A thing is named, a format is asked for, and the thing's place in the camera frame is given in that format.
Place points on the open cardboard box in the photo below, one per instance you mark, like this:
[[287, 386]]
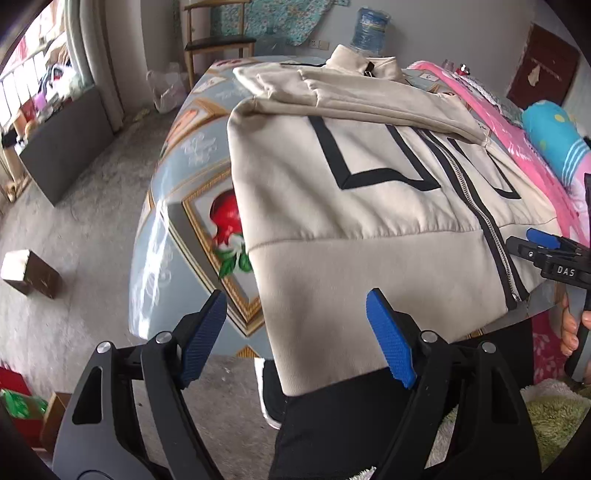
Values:
[[55, 420]]

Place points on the white lace cloth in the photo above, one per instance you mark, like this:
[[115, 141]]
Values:
[[496, 99]]

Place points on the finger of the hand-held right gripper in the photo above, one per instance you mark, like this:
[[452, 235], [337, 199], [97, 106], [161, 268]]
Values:
[[538, 235], [524, 251]]

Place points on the brown box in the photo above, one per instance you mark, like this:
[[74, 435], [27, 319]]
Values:
[[41, 279]]

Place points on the clear plastic bag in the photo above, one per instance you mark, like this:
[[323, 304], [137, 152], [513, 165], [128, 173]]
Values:
[[166, 92]]

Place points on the pink printed blanket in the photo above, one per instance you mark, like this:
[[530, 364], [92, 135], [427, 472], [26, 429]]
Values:
[[531, 152]]

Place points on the grey cabinet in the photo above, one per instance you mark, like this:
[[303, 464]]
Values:
[[64, 147]]

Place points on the person's right hand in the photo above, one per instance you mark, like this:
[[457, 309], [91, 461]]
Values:
[[570, 330]]

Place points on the floral cloth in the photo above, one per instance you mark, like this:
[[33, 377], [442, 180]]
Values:
[[277, 18]]

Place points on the grey curtain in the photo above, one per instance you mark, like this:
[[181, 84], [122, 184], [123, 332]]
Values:
[[97, 69]]

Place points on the green bag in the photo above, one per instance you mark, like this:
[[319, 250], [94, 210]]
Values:
[[23, 406]]

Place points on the fluffy white green robe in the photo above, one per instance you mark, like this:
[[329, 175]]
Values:
[[554, 415]]

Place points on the blue water bottle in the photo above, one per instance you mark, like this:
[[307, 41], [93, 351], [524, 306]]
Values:
[[369, 32]]

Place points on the wooden chair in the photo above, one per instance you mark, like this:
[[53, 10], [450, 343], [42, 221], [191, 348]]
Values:
[[217, 44]]

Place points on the white plastic bag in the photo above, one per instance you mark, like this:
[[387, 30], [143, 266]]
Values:
[[57, 76]]

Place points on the white wall socket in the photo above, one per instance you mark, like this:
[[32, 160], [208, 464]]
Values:
[[320, 44]]

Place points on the glass jar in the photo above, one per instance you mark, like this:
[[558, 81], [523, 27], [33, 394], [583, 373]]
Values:
[[447, 63]]

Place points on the beige shoes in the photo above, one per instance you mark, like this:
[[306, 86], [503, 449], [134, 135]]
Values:
[[13, 189]]

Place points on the cream jacket with black trim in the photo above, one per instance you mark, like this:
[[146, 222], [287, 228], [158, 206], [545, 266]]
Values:
[[346, 230]]

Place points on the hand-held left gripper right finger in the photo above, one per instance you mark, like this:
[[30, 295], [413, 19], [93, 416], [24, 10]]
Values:
[[392, 341]]

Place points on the blue printed pillow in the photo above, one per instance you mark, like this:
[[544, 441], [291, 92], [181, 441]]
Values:
[[549, 134]]

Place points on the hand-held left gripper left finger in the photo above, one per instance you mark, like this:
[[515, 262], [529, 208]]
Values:
[[203, 337]]

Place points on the person's black white shoe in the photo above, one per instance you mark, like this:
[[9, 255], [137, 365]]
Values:
[[270, 392]]

